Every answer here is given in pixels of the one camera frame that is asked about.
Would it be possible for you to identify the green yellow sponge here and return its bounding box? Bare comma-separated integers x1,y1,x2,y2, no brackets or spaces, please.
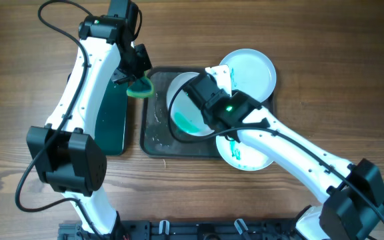
126,76,155,99

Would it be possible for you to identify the white plate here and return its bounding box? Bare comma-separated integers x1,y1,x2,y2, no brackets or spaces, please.
166,72,214,137
215,136,273,171

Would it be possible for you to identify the light blue plate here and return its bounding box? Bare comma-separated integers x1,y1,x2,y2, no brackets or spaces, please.
220,49,277,103

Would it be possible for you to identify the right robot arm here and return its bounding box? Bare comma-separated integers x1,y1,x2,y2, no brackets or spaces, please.
182,73,384,239

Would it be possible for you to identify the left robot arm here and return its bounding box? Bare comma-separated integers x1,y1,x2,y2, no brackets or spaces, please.
27,1,154,239

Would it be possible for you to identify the black rectangular water tray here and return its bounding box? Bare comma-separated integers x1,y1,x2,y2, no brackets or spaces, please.
95,80,128,156

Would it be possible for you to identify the dark grey serving tray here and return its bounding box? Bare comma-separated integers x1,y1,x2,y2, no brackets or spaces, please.
139,67,221,159

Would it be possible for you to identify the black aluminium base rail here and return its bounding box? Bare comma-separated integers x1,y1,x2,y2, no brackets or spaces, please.
57,218,313,240

